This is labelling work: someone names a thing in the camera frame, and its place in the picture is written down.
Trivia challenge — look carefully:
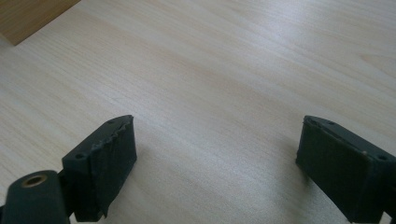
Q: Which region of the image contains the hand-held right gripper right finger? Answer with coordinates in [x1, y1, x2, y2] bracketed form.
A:
[295, 115, 396, 224]

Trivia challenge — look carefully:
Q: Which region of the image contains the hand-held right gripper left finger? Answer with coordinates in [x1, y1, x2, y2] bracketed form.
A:
[61, 114, 138, 223]

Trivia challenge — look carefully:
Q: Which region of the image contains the wooden compartment box with lid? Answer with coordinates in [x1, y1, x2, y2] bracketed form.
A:
[0, 0, 81, 47]

